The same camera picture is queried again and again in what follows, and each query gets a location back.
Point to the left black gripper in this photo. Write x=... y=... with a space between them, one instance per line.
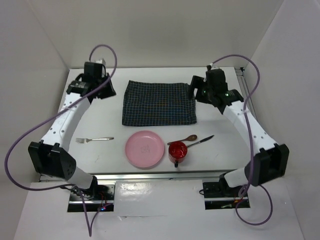
x=110 y=92

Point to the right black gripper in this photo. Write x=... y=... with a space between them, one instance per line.
x=196 y=82

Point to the dark checked cloth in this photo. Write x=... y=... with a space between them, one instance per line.
x=158 y=104

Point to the red mug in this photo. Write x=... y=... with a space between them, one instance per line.
x=177 y=152

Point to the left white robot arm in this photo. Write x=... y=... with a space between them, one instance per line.
x=50 y=156

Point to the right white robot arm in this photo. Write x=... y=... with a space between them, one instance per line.
x=268 y=159

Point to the wooden spoon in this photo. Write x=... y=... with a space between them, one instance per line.
x=190 y=138

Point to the steel fork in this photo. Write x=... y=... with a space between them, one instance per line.
x=87 y=140

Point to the steel knife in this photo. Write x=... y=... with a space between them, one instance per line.
x=201 y=141

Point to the pink plate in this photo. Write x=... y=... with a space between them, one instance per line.
x=144 y=149

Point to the aluminium front rail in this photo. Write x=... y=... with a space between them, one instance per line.
x=154 y=176

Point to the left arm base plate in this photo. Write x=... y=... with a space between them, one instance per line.
x=103 y=198

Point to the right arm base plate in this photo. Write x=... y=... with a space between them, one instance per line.
x=217 y=199

